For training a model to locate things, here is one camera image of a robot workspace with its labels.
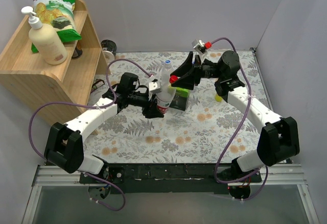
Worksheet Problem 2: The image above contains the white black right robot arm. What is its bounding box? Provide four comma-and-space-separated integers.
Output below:
171, 51, 300, 182

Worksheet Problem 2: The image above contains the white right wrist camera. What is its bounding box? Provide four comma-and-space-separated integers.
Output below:
192, 39, 212, 61

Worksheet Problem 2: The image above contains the yellow bottle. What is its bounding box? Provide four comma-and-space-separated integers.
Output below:
215, 94, 223, 102

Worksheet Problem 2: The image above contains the green Gillette razor box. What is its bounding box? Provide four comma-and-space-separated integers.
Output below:
170, 87, 191, 111

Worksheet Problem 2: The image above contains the black tape roll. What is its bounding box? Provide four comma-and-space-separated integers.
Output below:
101, 39, 117, 63

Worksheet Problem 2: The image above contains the cassava chips bag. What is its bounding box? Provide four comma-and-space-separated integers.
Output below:
33, 0, 81, 43

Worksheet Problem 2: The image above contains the cream lotion pump bottle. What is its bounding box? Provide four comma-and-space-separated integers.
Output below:
21, 6, 67, 65

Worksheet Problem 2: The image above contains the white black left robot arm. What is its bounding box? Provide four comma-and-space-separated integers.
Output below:
44, 72, 164, 183

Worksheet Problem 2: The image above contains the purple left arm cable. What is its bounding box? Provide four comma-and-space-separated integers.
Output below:
28, 58, 155, 211

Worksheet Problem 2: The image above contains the red bottle cap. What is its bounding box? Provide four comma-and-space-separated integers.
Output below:
169, 76, 178, 84

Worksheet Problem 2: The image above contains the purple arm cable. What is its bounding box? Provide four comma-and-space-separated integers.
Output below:
28, 58, 155, 211
206, 37, 269, 201

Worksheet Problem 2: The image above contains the wooden shelf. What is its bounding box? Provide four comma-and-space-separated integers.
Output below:
0, 0, 111, 134

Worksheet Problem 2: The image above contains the red label water bottle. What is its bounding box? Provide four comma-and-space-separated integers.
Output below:
156, 82, 176, 114

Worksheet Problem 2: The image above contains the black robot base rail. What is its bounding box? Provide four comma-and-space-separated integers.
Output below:
79, 162, 264, 195

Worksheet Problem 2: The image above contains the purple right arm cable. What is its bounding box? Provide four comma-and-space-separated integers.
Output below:
206, 37, 269, 201

